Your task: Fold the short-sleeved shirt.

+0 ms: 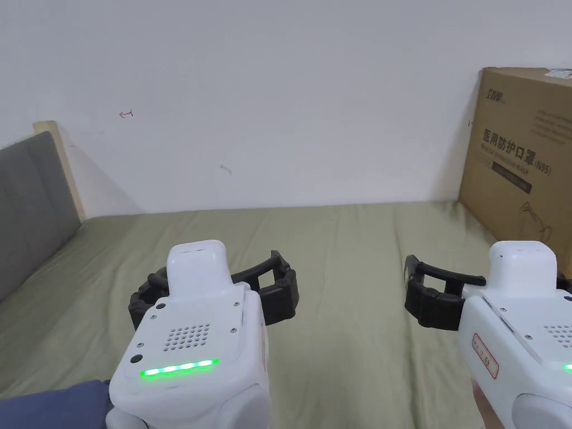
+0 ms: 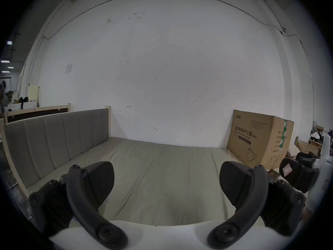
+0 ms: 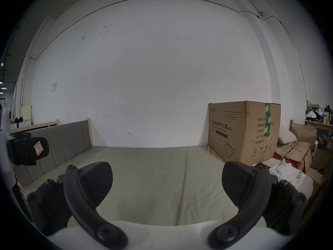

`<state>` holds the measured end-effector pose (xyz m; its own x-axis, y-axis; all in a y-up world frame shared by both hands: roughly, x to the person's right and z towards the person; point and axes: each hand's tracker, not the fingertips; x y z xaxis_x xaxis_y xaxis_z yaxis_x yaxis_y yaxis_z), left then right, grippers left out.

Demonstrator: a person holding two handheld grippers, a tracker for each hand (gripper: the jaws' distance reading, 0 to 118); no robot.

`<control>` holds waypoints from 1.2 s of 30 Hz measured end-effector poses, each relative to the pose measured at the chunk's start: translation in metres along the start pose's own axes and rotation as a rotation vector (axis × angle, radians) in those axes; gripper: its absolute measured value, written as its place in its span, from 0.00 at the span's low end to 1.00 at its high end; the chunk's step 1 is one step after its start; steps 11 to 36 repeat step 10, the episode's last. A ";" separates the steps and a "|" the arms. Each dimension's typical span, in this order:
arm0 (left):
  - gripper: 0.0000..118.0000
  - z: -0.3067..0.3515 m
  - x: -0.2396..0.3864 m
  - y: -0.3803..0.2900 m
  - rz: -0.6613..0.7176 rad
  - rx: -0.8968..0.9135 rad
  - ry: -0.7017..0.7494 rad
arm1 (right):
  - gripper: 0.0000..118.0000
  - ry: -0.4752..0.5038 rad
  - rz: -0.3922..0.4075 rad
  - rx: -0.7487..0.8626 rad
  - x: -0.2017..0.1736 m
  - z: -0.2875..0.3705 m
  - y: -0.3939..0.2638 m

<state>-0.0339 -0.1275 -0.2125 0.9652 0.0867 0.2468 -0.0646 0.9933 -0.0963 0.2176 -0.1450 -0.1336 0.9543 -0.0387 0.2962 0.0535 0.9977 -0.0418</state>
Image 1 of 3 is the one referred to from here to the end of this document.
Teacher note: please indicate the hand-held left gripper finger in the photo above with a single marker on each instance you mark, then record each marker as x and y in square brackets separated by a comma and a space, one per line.
[145, 295]
[279, 297]

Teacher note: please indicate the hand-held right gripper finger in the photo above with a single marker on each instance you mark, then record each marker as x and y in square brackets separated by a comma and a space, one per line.
[565, 285]
[433, 306]

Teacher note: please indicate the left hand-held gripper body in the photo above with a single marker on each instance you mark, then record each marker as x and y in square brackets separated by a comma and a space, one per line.
[196, 321]

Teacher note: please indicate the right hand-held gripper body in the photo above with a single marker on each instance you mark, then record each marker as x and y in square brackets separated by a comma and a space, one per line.
[518, 321]

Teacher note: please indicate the person's left forearm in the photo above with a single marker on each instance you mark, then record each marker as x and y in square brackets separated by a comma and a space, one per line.
[53, 404]

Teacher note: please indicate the person's right hand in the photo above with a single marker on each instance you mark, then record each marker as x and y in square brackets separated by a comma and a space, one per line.
[486, 409]

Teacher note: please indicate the bed with pale green sheet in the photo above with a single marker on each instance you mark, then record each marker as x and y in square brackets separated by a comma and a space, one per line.
[357, 268]

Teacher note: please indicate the brown cardboard carton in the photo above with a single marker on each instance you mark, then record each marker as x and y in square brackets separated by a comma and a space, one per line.
[514, 147]

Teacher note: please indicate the grey padded headboard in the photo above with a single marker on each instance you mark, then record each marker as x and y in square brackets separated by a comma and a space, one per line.
[31, 201]

